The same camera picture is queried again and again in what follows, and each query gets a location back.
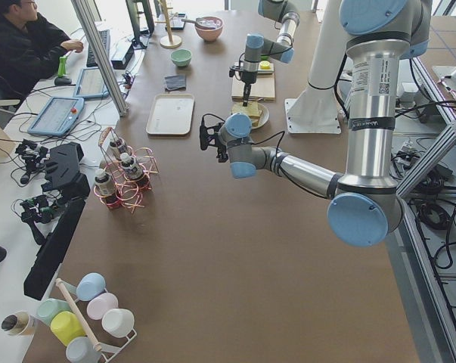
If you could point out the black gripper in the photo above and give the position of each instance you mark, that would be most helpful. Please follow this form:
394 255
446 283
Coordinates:
221 150
248 77

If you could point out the bread slice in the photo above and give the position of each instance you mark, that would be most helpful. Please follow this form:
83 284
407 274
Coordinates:
251 109
256 121

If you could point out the white round plate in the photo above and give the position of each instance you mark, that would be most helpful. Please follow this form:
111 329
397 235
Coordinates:
263 116

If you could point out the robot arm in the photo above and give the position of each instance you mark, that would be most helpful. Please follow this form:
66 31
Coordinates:
364 206
286 16

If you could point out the cream rabbit tray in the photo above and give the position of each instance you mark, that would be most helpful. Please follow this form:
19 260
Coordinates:
170 114

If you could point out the bamboo cutting board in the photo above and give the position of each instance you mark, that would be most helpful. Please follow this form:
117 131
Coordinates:
263 88

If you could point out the half lemon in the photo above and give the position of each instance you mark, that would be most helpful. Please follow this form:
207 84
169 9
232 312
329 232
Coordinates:
264 65

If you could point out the bread slice under egg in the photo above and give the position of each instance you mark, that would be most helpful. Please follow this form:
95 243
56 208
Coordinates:
256 121

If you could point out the pink bowl with ice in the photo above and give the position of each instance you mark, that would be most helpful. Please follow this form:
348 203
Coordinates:
211 35

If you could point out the green bowl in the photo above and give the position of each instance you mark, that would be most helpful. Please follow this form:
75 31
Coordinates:
181 57

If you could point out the grey folded cloth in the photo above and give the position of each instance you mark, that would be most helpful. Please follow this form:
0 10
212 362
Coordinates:
175 82

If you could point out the steel scoop in bowl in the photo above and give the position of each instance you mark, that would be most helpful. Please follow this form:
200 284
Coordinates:
201 22

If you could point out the tea bottle one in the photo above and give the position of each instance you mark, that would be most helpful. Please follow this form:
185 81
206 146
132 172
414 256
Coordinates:
132 170

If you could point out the wooden stand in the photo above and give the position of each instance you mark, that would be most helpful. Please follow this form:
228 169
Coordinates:
170 41

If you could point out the tea bottle two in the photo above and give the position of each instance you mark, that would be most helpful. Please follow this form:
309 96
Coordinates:
118 147

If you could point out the tea bottle three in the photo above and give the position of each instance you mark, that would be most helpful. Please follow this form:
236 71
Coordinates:
106 188

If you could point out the blue teach pendant far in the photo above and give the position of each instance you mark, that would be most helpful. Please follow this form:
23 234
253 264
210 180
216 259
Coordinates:
90 84

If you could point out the blue teach pendant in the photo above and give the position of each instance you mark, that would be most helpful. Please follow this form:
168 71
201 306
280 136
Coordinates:
57 116
90 84

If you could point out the blue teach pendant near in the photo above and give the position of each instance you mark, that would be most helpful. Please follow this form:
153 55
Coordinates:
57 116

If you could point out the pink cup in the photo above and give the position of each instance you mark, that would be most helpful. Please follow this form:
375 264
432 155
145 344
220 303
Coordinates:
101 304

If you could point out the white cup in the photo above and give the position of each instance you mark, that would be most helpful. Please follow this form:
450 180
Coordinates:
118 322

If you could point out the black long box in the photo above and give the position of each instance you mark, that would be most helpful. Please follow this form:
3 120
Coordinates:
52 252

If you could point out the white cup rack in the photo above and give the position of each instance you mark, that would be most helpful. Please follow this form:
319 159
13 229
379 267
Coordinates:
109 346

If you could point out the yellow cup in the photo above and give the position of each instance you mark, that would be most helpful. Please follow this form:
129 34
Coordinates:
66 327

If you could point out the person in black jacket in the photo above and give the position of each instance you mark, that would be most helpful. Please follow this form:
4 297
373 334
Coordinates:
30 48

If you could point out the green cup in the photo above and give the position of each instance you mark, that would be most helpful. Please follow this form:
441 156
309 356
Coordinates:
49 308

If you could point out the grey blue cup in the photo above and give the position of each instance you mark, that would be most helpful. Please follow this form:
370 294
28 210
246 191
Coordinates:
80 350

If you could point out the paper cup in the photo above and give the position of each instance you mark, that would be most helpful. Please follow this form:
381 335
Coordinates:
19 324

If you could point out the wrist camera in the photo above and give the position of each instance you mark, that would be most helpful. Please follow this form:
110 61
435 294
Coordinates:
207 135
235 72

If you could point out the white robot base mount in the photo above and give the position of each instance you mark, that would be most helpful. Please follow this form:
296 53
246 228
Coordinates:
315 110

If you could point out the copper wire bottle rack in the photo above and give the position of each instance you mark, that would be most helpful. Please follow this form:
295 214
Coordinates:
129 193

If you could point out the black bracket stand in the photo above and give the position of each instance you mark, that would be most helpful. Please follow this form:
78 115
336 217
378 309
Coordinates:
62 172

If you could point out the aluminium frame post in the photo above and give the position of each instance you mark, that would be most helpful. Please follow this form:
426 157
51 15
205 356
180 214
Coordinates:
85 16

